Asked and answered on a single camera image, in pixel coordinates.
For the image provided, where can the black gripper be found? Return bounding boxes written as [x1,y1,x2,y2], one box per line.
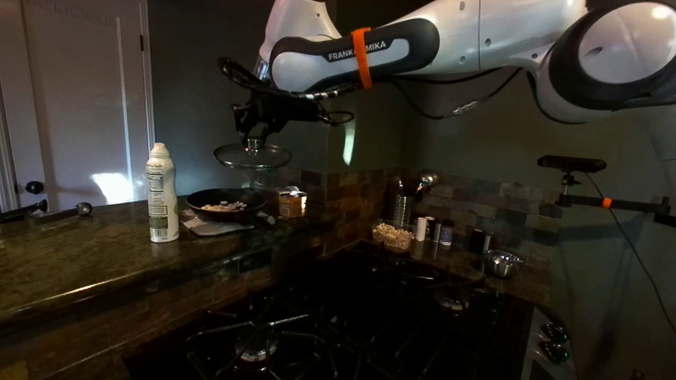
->
[230,89,334,152]

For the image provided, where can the round glass lid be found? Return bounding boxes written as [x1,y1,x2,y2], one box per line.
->
[211,137,295,172]

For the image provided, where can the black frying pan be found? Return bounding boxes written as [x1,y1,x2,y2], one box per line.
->
[184,185,280,228]

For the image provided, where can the white cloth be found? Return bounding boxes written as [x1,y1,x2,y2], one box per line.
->
[179,208,250,239]

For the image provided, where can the white spray bottle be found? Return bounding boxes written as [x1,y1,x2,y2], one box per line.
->
[143,140,183,244]

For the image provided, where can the metal utensil holder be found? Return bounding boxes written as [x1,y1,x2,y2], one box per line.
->
[391,175,418,230]

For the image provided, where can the light bowl with food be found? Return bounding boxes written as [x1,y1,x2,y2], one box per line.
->
[370,221,417,254]

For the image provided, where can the white door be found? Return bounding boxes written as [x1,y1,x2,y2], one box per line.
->
[0,0,157,213]

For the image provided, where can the small white jar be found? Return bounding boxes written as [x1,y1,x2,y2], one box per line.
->
[413,214,431,244]

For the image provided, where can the small grey shaker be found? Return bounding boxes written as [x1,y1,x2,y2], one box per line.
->
[431,220,457,249]

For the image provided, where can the dark tool with ball end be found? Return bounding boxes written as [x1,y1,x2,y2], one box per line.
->
[0,201,96,226]

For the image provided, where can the black gas stove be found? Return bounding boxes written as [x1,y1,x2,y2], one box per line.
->
[126,240,537,380]

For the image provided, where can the black cup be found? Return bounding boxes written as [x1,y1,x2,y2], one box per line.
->
[468,226,495,257]

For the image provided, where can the shiny metal bowl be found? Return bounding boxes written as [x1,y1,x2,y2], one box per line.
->
[484,249,526,279]

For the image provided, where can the black stove knob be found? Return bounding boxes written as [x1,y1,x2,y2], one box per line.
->
[537,317,574,366]

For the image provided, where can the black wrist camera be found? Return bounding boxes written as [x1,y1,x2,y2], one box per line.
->
[217,57,272,93]

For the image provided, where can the orange strap on arm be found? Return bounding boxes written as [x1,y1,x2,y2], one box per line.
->
[349,24,376,93]

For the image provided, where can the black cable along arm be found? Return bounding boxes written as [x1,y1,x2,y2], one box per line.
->
[386,65,546,121]

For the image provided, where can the black camera on stand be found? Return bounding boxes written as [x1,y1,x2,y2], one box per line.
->
[537,153,609,176]

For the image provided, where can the thin black hanging cable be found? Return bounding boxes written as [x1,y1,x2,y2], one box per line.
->
[585,171,676,334]

